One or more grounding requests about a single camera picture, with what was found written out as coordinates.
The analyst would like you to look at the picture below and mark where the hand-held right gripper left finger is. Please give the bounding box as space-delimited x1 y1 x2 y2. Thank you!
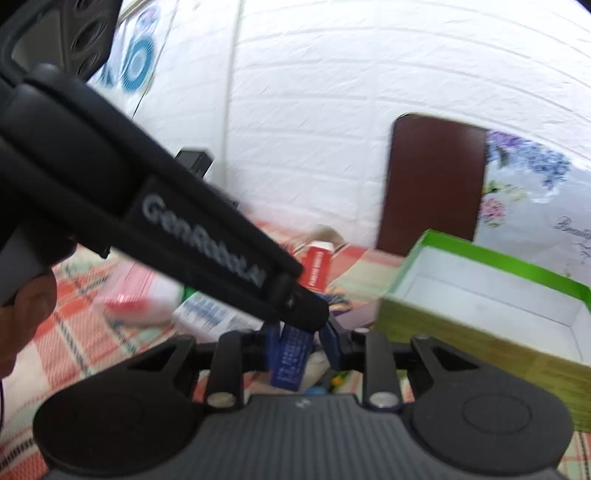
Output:
127 323 282 412

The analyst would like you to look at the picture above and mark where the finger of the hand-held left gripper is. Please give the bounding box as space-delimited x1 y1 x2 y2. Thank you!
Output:
271 274 329 332

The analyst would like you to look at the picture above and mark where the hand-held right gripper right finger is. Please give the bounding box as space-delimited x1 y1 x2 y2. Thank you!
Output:
321 318 483 411

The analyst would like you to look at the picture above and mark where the small dark blue box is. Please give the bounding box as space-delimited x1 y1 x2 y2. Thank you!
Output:
270 323 315 393

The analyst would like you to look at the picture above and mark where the colourful card packet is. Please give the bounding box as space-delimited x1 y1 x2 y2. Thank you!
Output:
309 351 365 397

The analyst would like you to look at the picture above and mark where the red and white box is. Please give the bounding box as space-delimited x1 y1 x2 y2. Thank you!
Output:
300 241 334 292

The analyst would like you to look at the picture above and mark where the white and blue box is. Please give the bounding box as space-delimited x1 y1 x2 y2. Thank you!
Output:
173 288 264 344

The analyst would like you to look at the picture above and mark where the pink plastic packet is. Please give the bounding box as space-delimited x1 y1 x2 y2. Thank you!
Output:
95 265 181 326

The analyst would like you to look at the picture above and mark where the green cardboard box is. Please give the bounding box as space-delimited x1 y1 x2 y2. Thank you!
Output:
372 229 591 432

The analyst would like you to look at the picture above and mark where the person's left hand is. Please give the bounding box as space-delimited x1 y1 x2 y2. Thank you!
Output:
0 270 58 377

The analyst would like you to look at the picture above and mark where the purple packet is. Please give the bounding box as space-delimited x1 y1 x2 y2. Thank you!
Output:
325 291 384 329

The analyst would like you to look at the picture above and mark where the black device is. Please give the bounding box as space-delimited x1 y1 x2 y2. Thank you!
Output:
175 148 215 177

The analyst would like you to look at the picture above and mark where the plaid tablecloth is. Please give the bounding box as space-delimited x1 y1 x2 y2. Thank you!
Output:
0 222 416 480

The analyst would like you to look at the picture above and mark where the brown chair back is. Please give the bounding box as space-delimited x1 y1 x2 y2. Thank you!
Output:
376 113 489 257

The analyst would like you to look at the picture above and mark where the floral white pillow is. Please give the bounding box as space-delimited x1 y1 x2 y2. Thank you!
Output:
473 129 591 282

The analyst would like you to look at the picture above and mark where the blue and white wall poster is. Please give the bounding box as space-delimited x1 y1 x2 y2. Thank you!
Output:
88 0 178 95

